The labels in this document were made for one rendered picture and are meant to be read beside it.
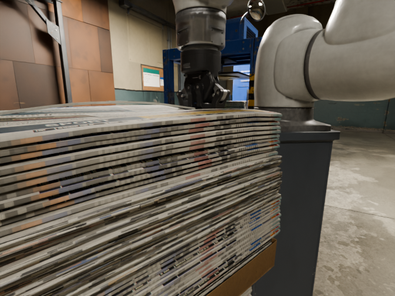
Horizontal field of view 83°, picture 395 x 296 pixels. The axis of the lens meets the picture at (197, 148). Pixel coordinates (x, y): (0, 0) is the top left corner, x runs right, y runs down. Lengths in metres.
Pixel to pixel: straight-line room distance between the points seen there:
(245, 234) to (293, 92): 0.38
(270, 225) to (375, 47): 0.34
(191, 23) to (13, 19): 3.98
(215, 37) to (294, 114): 0.29
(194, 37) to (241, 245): 0.32
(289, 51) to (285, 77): 0.06
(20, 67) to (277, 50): 3.89
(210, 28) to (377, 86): 0.31
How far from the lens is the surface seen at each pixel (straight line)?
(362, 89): 0.52
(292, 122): 0.60
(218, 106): 0.40
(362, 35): 0.50
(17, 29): 4.30
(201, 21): 0.41
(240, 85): 4.39
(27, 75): 4.22
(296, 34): 0.60
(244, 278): 0.32
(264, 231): 0.32
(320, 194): 0.68
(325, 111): 9.31
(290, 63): 0.57
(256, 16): 2.01
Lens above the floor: 1.08
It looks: 12 degrees down
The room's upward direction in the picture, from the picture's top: straight up
